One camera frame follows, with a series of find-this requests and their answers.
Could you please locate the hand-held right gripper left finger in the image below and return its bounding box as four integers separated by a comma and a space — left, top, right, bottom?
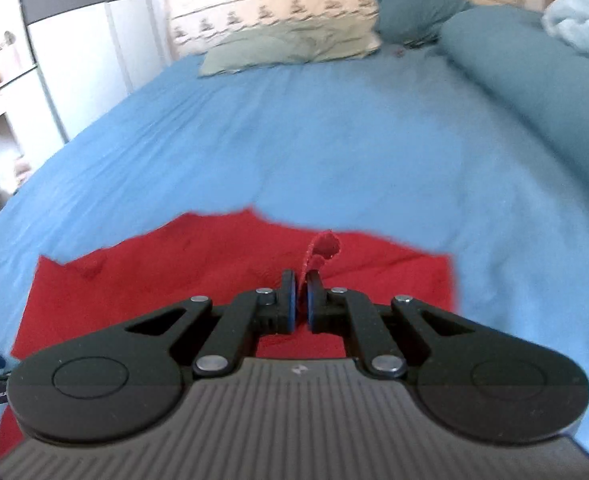
124, 269, 298, 376

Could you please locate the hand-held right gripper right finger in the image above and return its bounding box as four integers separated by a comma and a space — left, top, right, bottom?
305, 270, 471, 379

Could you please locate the red cloth garment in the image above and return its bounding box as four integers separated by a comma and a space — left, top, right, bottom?
0, 207, 462, 467

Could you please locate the bed with blue sheet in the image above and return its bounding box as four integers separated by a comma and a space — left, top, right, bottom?
0, 52, 589, 466

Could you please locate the grey-green pillow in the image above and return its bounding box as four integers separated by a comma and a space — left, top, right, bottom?
198, 21, 381, 78

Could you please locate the teal pillow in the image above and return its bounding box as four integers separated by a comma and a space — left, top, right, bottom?
371, 0, 475, 46

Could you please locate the teal rolled duvet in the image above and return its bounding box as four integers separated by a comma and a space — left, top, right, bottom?
437, 7, 589, 211

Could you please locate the white wardrobe with grey panel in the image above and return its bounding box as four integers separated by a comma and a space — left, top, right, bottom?
14, 0, 170, 143

